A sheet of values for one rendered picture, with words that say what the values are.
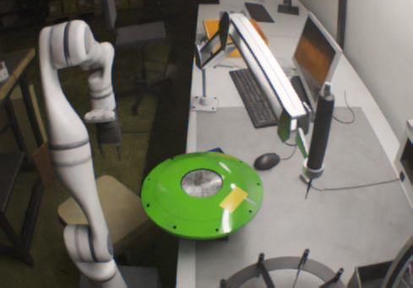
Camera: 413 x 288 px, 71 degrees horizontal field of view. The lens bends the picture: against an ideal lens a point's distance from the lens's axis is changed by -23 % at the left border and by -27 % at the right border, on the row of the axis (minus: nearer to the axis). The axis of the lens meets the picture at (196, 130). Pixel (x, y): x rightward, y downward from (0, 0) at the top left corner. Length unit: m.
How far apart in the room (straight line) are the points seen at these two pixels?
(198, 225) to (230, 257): 0.18
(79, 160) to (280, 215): 0.64
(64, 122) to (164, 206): 0.37
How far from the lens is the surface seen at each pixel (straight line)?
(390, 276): 0.56
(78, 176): 0.68
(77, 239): 0.75
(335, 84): 1.82
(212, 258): 0.99
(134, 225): 1.48
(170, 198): 0.91
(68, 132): 0.67
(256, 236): 1.05
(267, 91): 0.88
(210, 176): 0.96
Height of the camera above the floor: 1.75
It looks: 37 degrees down
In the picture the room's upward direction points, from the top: 3 degrees counter-clockwise
